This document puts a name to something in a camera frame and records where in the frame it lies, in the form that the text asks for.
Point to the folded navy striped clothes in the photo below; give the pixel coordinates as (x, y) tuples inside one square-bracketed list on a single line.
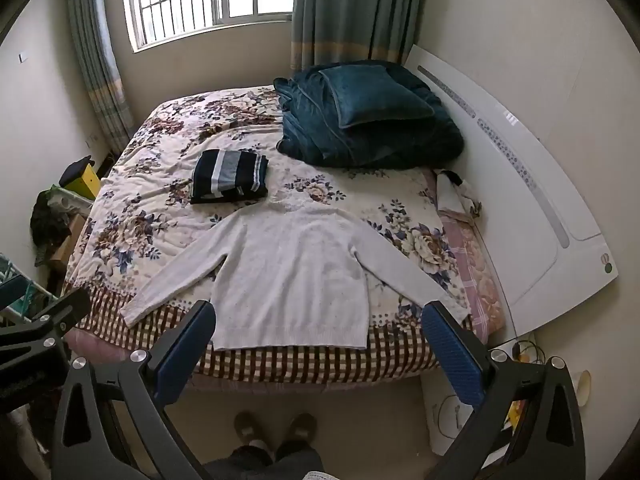
[(227, 175)]

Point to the person's right slipper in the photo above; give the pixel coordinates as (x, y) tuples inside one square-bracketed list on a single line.
[(301, 430)]

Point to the white knit sweater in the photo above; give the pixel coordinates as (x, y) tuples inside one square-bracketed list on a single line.
[(290, 270)]

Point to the teal velvet quilt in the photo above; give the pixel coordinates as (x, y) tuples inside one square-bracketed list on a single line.
[(360, 145)]

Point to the wide teal striped curtain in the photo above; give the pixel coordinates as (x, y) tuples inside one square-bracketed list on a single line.
[(340, 10)]

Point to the narrow teal striped curtain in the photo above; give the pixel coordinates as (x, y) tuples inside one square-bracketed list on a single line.
[(100, 70)]

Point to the teal velvet pillow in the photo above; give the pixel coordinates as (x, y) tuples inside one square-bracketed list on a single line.
[(370, 92)]

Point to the person's left slipper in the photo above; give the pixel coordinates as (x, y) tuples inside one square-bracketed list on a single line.
[(247, 427)]

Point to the dark green bag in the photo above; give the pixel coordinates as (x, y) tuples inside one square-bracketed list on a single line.
[(49, 225)]

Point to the black and white cloth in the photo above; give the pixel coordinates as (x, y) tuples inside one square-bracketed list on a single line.
[(452, 192)]

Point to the teal drying rack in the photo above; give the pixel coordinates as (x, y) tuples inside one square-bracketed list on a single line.
[(20, 285)]

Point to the person's slipper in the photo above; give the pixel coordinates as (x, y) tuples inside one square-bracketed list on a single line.
[(301, 430), (247, 427)]

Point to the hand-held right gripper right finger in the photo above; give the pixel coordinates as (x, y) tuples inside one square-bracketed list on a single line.
[(450, 355)]

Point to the pink checked mattress pad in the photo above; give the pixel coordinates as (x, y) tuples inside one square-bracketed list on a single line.
[(470, 260)]

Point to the white bed headboard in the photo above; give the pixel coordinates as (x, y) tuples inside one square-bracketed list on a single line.
[(525, 195)]

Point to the cardboard box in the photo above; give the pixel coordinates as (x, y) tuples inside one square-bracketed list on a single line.
[(70, 245)]

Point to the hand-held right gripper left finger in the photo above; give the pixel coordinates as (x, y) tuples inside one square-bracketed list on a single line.
[(185, 355)]

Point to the white bedside cabinet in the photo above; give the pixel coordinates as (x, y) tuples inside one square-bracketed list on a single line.
[(450, 425)]

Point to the yellow box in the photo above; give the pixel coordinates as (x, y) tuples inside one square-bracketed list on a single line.
[(86, 181)]

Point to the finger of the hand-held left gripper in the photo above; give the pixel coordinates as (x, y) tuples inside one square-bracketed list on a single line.
[(55, 312)]

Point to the floral bed blanket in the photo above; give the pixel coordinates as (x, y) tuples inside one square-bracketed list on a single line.
[(150, 170)]

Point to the person's dark trousers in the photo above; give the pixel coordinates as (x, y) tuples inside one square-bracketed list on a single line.
[(280, 462)]

